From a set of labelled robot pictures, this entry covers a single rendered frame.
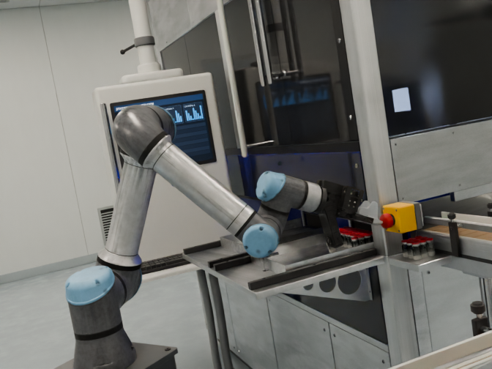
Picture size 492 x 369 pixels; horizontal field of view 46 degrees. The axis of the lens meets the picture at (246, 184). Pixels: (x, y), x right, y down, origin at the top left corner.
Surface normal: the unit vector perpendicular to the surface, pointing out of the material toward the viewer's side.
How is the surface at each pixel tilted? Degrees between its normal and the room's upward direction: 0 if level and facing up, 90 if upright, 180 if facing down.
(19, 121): 90
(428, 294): 90
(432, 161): 90
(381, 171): 90
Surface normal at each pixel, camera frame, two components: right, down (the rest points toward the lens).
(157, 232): 0.31, 0.05
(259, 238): -0.15, 0.13
